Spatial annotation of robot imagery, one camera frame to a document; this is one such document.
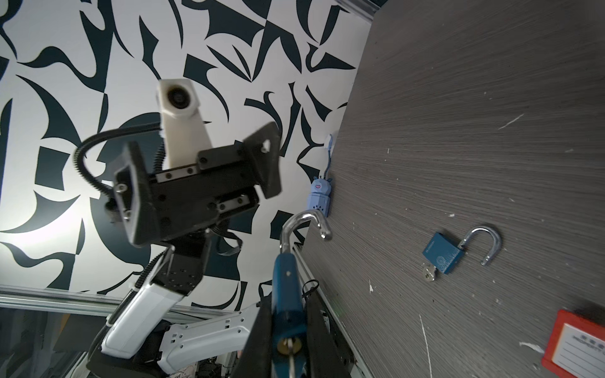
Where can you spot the red safety padlock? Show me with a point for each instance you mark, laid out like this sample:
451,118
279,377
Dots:
575,347

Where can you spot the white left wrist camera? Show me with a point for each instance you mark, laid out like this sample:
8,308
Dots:
182,126

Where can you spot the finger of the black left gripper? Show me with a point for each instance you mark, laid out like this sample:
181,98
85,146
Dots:
134,197
262,149

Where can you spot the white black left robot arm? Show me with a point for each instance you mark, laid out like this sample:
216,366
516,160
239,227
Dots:
128,344

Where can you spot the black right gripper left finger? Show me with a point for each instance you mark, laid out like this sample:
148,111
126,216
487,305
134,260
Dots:
255,361

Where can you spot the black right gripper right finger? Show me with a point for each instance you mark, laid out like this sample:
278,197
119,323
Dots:
323,359

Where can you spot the small dark blue padlock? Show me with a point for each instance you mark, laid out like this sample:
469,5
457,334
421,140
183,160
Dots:
442,255

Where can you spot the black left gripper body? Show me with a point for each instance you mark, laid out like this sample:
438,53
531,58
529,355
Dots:
220,185

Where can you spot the light blue device left wall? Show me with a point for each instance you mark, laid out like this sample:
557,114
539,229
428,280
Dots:
321,187

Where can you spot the blue padlock with key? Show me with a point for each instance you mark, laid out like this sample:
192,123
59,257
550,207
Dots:
289,318

